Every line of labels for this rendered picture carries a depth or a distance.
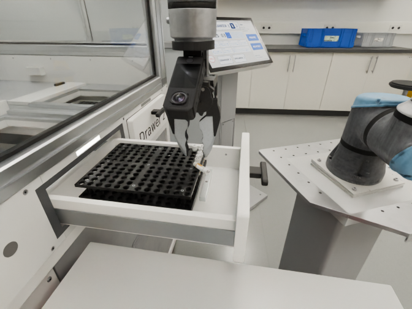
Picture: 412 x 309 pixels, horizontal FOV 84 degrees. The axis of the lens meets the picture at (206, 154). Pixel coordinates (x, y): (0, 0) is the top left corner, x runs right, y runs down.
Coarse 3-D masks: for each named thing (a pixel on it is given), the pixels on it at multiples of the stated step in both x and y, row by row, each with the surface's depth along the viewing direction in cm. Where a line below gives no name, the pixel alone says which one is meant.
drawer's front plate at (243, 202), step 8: (248, 136) 55; (248, 144) 51; (240, 152) 55; (248, 152) 48; (240, 160) 45; (248, 160) 45; (240, 168) 42; (248, 168) 42; (240, 176) 40; (248, 176) 40; (240, 184) 38; (248, 184) 38; (240, 192) 36; (248, 192) 36; (240, 200) 35; (248, 200) 35; (240, 208) 33; (248, 208) 33; (240, 216) 32; (248, 216) 32; (240, 224) 33; (240, 232) 34; (240, 240) 35; (240, 248) 36; (240, 256) 36
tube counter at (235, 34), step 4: (220, 32) 121; (224, 32) 123; (228, 32) 125; (232, 32) 127; (236, 32) 129; (240, 32) 131; (224, 36) 122; (228, 36) 124; (232, 36) 126; (236, 36) 128; (240, 36) 130; (244, 36) 132
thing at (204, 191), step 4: (212, 172) 56; (208, 176) 54; (204, 180) 53; (208, 180) 53; (204, 184) 51; (208, 184) 51; (204, 188) 50; (208, 188) 51; (200, 192) 49; (204, 192) 49; (200, 196) 48; (204, 196) 48; (200, 200) 48; (204, 200) 48
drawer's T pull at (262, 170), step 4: (260, 164) 47; (264, 164) 46; (252, 168) 45; (256, 168) 45; (260, 168) 46; (264, 168) 45; (252, 172) 44; (256, 172) 44; (260, 172) 44; (264, 172) 44; (252, 176) 44; (256, 176) 44; (260, 176) 44; (264, 176) 43; (264, 180) 42; (268, 180) 42; (264, 184) 42
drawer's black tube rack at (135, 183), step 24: (120, 144) 57; (96, 168) 48; (120, 168) 48; (144, 168) 48; (168, 168) 48; (192, 168) 47; (96, 192) 46; (120, 192) 45; (144, 192) 41; (168, 192) 42
